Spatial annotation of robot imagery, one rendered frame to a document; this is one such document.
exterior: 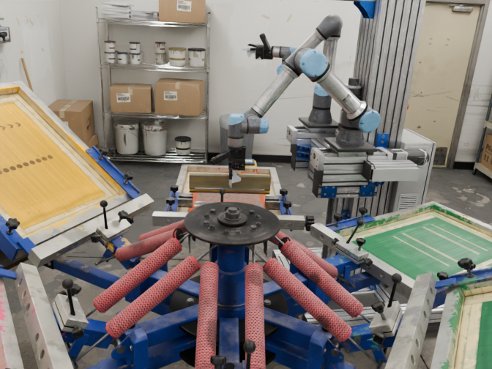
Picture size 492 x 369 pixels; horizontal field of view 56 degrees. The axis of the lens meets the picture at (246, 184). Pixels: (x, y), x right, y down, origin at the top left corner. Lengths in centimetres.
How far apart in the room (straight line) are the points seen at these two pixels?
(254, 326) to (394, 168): 155
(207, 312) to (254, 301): 13
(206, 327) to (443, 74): 564
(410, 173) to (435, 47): 396
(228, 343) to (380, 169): 141
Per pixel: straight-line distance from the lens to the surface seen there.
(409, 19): 275
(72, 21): 609
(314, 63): 220
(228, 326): 146
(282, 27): 584
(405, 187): 294
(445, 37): 645
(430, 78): 646
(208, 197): 250
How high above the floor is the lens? 193
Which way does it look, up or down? 21 degrees down
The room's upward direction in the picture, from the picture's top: 3 degrees clockwise
